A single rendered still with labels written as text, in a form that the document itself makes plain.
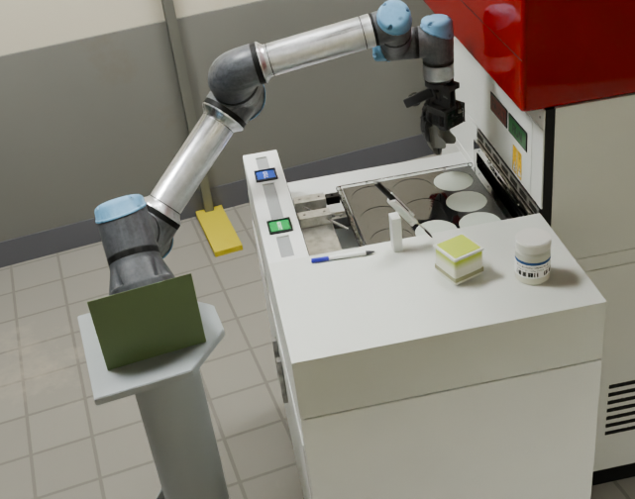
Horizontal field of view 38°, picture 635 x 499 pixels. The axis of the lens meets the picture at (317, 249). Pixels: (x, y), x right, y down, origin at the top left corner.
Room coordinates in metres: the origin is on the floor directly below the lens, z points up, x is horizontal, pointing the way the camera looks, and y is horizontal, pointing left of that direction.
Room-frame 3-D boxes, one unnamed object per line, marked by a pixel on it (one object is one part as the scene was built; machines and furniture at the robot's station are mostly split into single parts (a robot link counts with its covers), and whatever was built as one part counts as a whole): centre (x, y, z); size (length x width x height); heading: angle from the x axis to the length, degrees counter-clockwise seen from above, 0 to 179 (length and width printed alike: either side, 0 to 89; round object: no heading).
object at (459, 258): (1.56, -0.29, 1.00); 0.07 x 0.07 x 0.07; 25
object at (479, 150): (1.97, -0.48, 0.89); 0.44 x 0.02 x 0.10; 6
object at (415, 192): (1.94, -0.27, 0.90); 0.34 x 0.34 x 0.01; 6
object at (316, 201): (2.05, 0.00, 0.89); 0.08 x 0.03 x 0.03; 96
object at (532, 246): (1.52, -0.43, 1.01); 0.07 x 0.07 x 0.10
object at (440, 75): (2.09, -0.35, 1.19); 0.08 x 0.08 x 0.05
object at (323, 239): (1.89, -0.01, 0.87); 0.36 x 0.08 x 0.03; 6
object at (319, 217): (1.97, -0.01, 0.89); 0.08 x 0.03 x 0.03; 96
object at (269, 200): (1.97, 0.09, 0.89); 0.55 x 0.09 x 0.14; 6
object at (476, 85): (2.15, -0.48, 1.02); 0.81 x 0.03 x 0.40; 6
